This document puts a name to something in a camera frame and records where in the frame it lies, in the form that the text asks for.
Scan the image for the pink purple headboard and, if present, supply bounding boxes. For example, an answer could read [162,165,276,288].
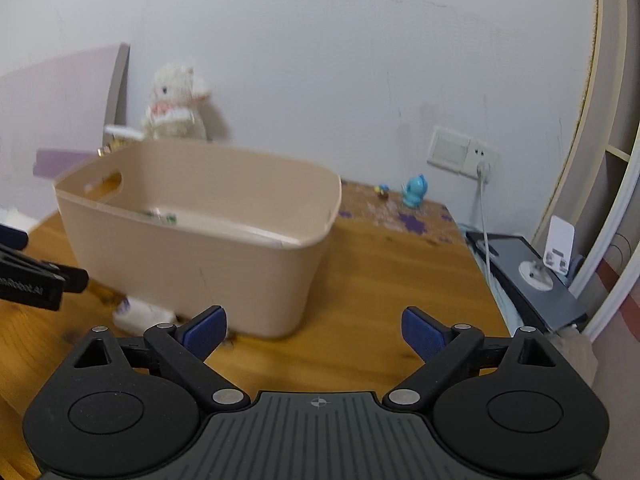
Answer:
[1,44,129,220]

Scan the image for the white plush sheep toy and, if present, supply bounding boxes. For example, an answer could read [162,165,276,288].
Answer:
[141,63,210,141]

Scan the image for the white phone stand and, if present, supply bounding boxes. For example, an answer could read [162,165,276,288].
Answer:
[518,216,575,292]

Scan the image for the beige plastic storage basket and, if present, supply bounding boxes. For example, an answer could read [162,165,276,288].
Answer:
[54,140,342,338]

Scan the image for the gold snack bag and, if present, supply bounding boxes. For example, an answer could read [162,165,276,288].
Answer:
[96,139,126,157]

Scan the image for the small dark figurine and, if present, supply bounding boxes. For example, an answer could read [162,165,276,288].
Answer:
[374,184,390,200]

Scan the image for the white power cable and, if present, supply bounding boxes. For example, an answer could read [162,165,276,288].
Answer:
[470,160,511,331]

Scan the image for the white curved shelf frame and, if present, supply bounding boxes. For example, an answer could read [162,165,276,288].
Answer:
[534,0,639,340]

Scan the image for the blue figurine toy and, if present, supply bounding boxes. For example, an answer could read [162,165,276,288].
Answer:
[401,174,428,209]

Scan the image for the white wall socket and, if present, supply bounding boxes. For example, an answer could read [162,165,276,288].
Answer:
[427,126,500,180]

